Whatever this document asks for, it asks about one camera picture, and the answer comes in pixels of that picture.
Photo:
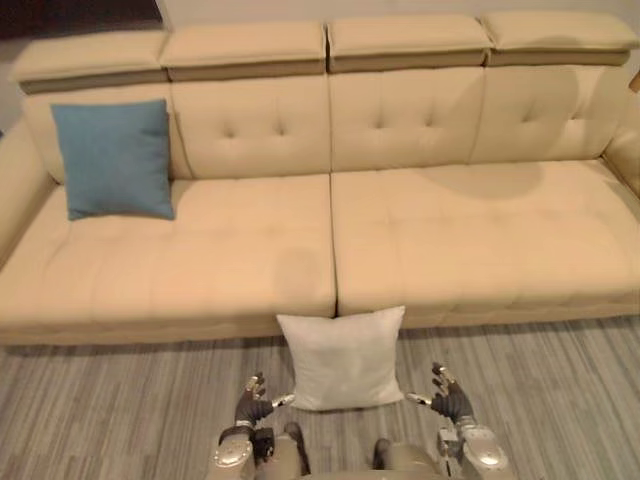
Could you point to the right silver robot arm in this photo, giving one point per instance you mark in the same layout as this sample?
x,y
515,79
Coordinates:
x,y
472,445

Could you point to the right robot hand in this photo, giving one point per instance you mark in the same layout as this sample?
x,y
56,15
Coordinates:
x,y
448,397

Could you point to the blue square cushion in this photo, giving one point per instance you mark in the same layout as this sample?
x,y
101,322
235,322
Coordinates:
x,y
114,159

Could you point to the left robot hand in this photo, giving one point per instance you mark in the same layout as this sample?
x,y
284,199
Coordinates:
x,y
252,403

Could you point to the white square cushion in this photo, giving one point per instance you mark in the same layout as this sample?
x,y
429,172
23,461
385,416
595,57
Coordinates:
x,y
345,357

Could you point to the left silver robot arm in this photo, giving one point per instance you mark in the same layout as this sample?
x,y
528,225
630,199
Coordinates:
x,y
239,447

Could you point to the silver robot body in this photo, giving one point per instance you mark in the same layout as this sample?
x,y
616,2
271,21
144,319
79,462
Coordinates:
x,y
345,460

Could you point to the beige leather sofa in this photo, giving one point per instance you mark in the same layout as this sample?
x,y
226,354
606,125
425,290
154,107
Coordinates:
x,y
320,170

